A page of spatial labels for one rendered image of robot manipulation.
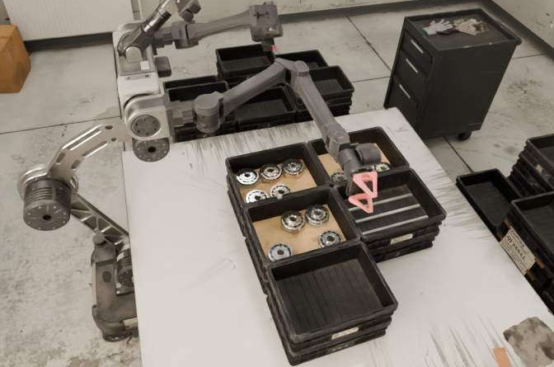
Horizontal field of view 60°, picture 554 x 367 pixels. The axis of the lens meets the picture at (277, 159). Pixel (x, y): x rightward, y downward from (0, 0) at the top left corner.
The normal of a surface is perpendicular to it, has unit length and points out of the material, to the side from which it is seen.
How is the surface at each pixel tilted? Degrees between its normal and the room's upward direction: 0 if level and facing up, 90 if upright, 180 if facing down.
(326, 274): 0
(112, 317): 0
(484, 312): 0
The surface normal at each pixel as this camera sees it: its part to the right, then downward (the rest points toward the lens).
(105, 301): 0.04, -0.72
